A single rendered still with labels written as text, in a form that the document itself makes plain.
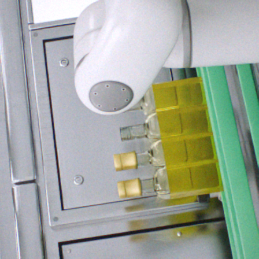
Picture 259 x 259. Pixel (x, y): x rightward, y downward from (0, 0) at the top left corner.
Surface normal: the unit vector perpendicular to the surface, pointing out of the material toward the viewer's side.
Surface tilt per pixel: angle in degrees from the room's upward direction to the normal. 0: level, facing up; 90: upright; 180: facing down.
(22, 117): 90
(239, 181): 90
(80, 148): 90
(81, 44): 47
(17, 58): 90
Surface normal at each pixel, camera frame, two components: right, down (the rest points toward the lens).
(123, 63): 0.03, 0.70
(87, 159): -0.06, -0.35
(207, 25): 0.00, -0.04
